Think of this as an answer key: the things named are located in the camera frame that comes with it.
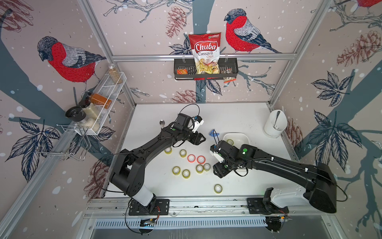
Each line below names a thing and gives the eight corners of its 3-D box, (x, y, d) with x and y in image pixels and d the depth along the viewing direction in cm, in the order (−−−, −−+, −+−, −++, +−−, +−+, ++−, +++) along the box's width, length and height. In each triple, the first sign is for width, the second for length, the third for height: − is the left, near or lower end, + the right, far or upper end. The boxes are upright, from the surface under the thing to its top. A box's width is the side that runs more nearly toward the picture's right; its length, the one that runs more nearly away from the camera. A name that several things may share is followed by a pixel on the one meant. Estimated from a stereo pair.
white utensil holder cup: (264, 138, 102) (273, 124, 89) (259, 124, 110) (267, 109, 97) (280, 138, 102) (291, 124, 89) (274, 124, 110) (284, 109, 97)
